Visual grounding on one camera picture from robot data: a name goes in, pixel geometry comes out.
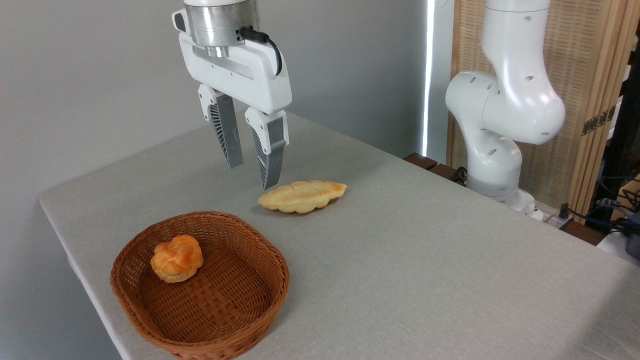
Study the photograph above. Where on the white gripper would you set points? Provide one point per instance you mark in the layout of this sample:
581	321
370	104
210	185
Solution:
250	75

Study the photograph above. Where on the round orange bread bun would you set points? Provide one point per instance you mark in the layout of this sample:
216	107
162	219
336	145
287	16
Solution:
176	259

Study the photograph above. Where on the long braided bread loaf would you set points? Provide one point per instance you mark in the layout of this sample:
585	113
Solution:
300	196

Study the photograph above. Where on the brown wicker basket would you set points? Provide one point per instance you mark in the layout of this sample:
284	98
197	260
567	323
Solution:
210	305

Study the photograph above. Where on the dark brown wooden slats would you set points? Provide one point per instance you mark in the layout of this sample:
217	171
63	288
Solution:
425	161

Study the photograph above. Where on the grey tablecloth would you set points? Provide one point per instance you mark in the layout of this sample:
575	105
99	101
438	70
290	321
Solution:
425	275

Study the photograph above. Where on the dark brown wooden board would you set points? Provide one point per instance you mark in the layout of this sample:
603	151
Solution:
582	232

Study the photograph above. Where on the wooden folding screen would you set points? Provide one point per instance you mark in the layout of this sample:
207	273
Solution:
585	50

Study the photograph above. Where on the metal screen hinge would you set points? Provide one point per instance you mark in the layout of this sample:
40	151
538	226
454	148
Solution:
598	121

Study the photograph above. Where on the blue grey device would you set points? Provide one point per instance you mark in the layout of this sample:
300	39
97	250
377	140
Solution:
634	240

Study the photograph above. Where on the black shelf frame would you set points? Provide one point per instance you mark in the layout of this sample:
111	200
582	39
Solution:
620	140

